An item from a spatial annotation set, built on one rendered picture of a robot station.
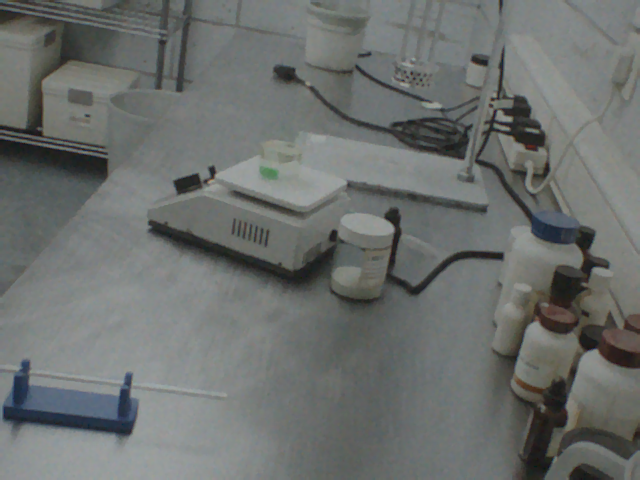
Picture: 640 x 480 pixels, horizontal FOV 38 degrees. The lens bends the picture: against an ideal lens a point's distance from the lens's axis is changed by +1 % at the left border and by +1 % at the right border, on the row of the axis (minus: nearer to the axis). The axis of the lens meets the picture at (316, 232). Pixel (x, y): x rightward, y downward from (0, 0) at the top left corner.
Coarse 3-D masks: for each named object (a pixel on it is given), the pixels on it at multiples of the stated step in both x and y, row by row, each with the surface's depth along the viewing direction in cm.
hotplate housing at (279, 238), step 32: (192, 192) 105; (224, 192) 105; (160, 224) 109; (192, 224) 106; (224, 224) 104; (256, 224) 102; (288, 224) 101; (320, 224) 104; (256, 256) 104; (288, 256) 102; (320, 256) 109
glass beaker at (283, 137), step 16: (272, 112) 106; (272, 128) 103; (288, 128) 102; (304, 128) 103; (272, 144) 103; (288, 144) 103; (304, 144) 105; (272, 160) 104; (288, 160) 104; (272, 176) 104; (288, 176) 105
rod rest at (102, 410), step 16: (16, 384) 72; (16, 400) 72; (32, 400) 73; (48, 400) 74; (64, 400) 74; (80, 400) 74; (96, 400) 75; (112, 400) 75; (128, 400) 74; (16, 416) 72; (32, 416) 73; (48, 416) 73; (64, 416) 73; (80, 416) 73; (96, 416) 73; (112, 416) 73; (128, 416) 73
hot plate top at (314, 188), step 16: (256, 160) 111; (224, 176) 104; (240, 176) 105; (256, 176) 106; (304, 176) 109; (320, 176) 109; (256, 192) 102; (272, 192) 102; (288, 192) 103; (304, 192) 104; (320, 192) 105; (336, 192) 107; (288, 208) 101; (304, 208) 100
